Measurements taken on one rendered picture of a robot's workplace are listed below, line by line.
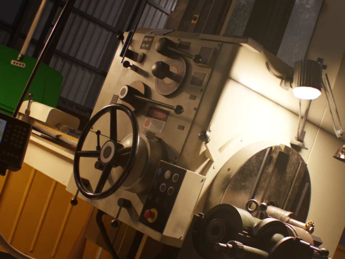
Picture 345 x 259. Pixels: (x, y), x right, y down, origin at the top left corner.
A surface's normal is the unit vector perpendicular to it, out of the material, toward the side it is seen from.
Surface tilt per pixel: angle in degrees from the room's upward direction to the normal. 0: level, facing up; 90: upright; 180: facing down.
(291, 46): 90
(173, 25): 90
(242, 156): 54
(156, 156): 60
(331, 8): 90
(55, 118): 90
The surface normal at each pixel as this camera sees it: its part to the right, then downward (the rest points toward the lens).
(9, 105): 0.66, 0.10
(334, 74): -0.69, -0.30
